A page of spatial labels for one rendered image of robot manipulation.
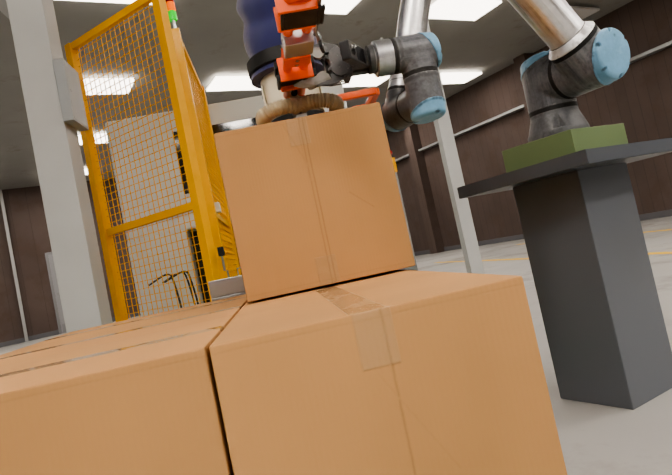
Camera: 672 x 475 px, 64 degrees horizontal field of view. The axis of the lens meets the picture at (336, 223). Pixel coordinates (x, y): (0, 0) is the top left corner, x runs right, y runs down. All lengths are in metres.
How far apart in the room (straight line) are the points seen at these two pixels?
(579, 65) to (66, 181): 2.18
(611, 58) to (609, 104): 10.21
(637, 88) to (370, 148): 10.54
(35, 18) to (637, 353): 2.83
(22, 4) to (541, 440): 2.86
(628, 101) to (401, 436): 11.23
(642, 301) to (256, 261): 1.20
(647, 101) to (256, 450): 11.17
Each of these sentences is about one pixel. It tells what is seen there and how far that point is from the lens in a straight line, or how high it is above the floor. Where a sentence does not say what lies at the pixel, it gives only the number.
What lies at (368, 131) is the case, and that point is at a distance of 1.30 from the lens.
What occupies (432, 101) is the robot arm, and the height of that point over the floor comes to 0.93.
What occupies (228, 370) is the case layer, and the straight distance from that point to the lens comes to 0.67.
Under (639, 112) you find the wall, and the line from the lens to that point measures 11.66.
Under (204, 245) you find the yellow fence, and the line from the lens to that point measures 2.70.
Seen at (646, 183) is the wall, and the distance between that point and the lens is 11.67.
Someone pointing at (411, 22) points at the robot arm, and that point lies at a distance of 1.62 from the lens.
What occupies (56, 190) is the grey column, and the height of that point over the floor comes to 1.16.
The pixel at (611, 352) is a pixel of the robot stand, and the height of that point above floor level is 0.17.
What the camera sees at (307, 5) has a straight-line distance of 1.03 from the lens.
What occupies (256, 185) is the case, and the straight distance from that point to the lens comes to 1.27.
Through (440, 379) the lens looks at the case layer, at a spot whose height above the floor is 0.44.
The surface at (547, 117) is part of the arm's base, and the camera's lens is 1.86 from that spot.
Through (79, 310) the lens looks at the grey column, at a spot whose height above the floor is 0.60.
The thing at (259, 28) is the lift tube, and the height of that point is 1.28.
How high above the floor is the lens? 0.62
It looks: 3 degrees up
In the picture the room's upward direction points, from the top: 12 degrees counter-clockwise
